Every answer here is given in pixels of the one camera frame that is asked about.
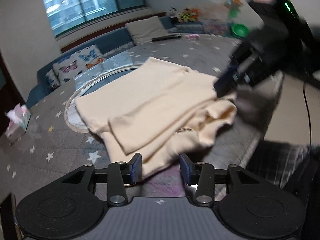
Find butterfly print cushion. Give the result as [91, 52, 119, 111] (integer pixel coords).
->
[45, 44, 107, 91]

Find dark plaid trousers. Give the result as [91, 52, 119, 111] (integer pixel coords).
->
[246, 140, 320, 240]

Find cream sweatshirt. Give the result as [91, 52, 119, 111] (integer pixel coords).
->
[74, 56, 238, 178]

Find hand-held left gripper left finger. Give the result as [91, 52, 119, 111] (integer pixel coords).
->
[49, 152, 143, 207]

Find beige cushion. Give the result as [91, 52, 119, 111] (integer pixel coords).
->
[124, 16, 168, 46]

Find blue sofa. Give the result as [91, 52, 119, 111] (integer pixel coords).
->
[25, 15, 204, 109]

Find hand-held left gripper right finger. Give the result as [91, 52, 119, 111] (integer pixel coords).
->
[179, 152, 272, 207]

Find pastel tissue box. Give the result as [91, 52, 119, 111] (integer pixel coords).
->
[4, 104, 32, 143]

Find black and white plush toy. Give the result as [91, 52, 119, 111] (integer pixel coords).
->
[168, 7, 182, 22]

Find black remote control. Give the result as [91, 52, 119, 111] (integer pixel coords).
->
[152, 34, 182, 42]

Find green plastic bowl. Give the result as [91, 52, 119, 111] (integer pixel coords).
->
[231, 23, 249, 37]

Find green-framed window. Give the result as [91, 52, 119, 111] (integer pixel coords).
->
[40, 0, 147, 40]

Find orange plush toy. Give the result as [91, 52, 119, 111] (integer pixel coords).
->
[182, 7, 202, 23]

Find star-patterned table cover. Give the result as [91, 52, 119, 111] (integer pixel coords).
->
[0, 31, 284, 200]

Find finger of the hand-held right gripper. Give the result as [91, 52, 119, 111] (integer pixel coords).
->
[213, 61, 241, 98]

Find black cable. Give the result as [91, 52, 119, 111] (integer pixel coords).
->
[302, 81, 313, 147]

